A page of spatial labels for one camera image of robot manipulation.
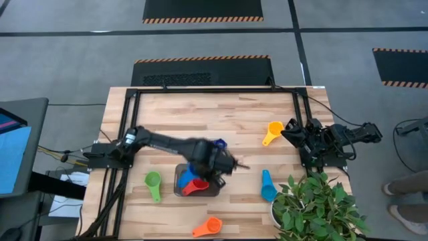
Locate black mat with hazard stripes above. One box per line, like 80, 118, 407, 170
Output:
372, 48, 428, 89
130, 54, 276, 87
142, 0, 264, 24

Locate red measuring cup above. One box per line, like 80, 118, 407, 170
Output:
181, 178, 210, 197

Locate black aluminium table frame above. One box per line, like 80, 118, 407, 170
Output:
112, 86, 317, 238

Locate black chair base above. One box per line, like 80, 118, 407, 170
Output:
396, 116, 428, 137

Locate green leafy plant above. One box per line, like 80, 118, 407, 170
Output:
272, 171, 370, 241

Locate blue panel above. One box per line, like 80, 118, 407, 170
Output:
0, 126, 33, 195

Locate person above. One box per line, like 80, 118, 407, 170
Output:
382, 169, 428, 236

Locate green measuring cup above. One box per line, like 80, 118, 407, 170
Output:
144, 170, 163, 204

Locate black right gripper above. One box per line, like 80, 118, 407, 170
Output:
281, 117, 324, 157

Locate black bar under desk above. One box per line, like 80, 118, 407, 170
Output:
27, 171, 87, 201

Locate white plant pot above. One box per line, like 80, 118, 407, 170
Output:
269, 197, 285, 230

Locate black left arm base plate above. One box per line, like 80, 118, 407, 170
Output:
82, 142, 136, 169

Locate black cable on table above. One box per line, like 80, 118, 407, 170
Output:
306, 95, 365, 131

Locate black computer mouse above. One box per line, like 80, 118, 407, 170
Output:
0, 227, 23, 241

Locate grey desk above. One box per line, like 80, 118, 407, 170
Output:
0, 97, 49, 199

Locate black cable bundle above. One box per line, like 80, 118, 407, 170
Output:
78, 167, 130, 240

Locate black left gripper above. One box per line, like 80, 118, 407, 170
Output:
190, 139, 237, 189

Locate dark framed tablet screen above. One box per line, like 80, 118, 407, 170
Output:
0, 107, 28, 135

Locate yellow measuring cup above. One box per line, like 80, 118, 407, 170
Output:
261, 120, 285, 147

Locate white papers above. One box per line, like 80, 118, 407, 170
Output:
48, 171, 90, 219

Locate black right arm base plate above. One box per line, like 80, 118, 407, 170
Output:
299, 147, 356, 169

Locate orange measuring cup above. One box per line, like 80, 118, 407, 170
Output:
191, 216, 224, 238

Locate small navy measuring cup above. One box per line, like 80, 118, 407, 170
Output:
213, 138, 229, 151

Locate yellow and black cables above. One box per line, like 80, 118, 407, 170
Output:
35, 144, 90, 168

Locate light blue measuring cup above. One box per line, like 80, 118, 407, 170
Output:
260, 169, 278, 203

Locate grey plastic basket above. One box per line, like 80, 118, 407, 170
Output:
173, 163, 221, 197

